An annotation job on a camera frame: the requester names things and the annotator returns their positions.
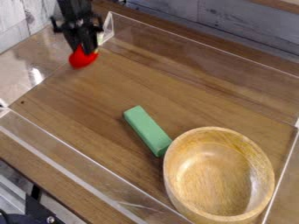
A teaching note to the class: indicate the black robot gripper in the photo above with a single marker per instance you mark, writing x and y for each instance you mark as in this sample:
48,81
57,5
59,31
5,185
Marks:
77,19

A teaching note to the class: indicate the red plush tomato toy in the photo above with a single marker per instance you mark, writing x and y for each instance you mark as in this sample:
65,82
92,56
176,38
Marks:
79,59

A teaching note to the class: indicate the green rectangular block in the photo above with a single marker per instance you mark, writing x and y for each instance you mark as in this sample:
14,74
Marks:
145,127

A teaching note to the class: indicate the wooden bowl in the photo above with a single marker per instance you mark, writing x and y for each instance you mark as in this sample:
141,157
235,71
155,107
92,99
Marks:
217,175

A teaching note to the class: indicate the black table clamp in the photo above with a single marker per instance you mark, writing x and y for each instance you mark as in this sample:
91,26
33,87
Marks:
36,210

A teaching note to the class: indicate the clear acrylic corner bracket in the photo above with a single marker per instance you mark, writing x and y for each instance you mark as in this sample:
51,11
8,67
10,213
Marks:
107,32

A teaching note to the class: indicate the clear acrylic left wall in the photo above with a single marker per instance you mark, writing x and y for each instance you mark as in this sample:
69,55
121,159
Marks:
29,62

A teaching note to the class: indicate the clear acrylic wall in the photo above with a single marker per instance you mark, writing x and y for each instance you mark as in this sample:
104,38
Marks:
29,62
96,194
256,86
283,172

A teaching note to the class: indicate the clear acrylic back wall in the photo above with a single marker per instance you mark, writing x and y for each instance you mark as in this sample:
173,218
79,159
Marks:
256,86

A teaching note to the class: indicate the clear acrylic front wall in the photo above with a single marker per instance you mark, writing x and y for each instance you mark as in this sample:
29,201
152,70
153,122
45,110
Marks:
96,194

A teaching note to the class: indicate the clear acrylic right wall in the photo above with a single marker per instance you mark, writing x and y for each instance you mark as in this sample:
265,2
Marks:
283,172

